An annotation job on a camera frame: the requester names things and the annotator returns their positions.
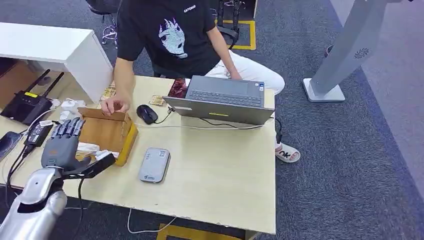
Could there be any black adapter cable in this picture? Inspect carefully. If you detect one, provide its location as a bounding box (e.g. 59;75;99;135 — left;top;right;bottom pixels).
4;145;31;210

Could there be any black power adapter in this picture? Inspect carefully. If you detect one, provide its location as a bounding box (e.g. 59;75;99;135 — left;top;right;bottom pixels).
23;120;55;149

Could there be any white cabinet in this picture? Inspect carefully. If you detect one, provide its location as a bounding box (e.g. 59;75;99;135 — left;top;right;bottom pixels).
0;22;114;104

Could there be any grey laptop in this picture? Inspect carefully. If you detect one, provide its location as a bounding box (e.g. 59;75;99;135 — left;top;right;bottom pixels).
162;75;276;126

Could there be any wooden card box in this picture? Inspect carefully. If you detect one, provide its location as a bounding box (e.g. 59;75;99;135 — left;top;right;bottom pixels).
75;107;139;167

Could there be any white sandal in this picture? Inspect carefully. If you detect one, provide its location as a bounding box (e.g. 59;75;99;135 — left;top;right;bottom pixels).
274;143;301;164

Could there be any black mouse cable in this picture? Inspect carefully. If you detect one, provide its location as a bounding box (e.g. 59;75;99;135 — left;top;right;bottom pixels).
153;106;175;125

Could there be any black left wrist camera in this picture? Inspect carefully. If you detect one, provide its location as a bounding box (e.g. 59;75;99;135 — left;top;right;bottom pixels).
62;152;117;181

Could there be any white cable across desk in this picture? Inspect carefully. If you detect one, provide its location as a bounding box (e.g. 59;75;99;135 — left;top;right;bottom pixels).
134;122;266;131

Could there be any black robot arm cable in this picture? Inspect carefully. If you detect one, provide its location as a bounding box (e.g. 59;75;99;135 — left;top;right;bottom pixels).
70;178;86;240

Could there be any person's right hand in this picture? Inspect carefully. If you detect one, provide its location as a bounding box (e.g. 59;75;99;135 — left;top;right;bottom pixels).
100;94;132;117

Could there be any white cable under desk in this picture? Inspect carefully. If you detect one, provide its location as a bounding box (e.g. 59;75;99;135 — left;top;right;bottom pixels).
127;207;178;235

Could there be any person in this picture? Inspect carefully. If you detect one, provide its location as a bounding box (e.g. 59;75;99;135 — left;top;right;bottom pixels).
100;0;301;164

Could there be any person's left hand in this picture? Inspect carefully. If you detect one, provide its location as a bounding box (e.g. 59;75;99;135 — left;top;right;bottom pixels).
226;67;243;81

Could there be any office chair with star base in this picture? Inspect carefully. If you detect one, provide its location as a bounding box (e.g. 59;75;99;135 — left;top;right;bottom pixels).
85;0;122;46

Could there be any black laptop cable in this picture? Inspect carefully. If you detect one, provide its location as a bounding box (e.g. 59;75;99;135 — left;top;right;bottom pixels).
200;117;284;145

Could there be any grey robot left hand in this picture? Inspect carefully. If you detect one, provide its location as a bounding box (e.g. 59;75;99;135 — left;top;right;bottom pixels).
40;116;93;172

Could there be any black computer mouse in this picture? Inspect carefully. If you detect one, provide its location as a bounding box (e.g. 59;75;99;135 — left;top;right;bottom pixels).
136;104;159;126

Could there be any dark smartphone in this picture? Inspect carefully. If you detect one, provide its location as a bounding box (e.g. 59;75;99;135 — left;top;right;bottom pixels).
0;131;24;163

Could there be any yellow printed card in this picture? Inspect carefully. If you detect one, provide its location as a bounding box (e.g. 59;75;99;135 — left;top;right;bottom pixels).
149;95;168;107
99;81;117;102

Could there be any black router with antennas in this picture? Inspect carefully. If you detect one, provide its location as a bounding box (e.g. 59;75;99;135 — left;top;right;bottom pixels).
0;68;65;126

